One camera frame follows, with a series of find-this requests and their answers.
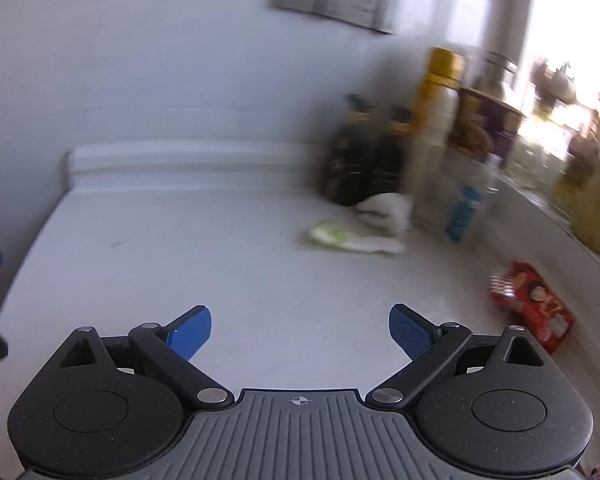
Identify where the red snack wrapper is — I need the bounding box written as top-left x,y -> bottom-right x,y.
489,261 -> 576,354

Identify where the white crumpled tissue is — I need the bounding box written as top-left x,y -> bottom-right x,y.
354,193 -> 413,237

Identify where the cabbage leaf piece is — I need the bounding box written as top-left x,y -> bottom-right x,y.
306,220 -> 404,256

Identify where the small blue label bottle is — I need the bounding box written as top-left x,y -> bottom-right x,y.
444,153 -> 502,244

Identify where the black bottle gold collar right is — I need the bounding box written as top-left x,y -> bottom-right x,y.
370,105 -> 413,195

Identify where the black bottle gold collar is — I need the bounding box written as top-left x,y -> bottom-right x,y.
370,105 -> 413,195
318,93 -> 375,207

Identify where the black bottle gold collar left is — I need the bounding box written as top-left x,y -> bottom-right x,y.
318,93 -> 375,207

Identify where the yellow cap white bottle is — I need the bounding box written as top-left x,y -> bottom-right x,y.
404,47 -> 465,222

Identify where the purple instant noodle cup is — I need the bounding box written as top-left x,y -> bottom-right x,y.
446,88 -> 524,165

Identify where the jar with sprouting garlic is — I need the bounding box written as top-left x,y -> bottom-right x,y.
552,113 -> 600,254

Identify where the steel pipe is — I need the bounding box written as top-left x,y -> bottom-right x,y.
479,0 -> 538,86

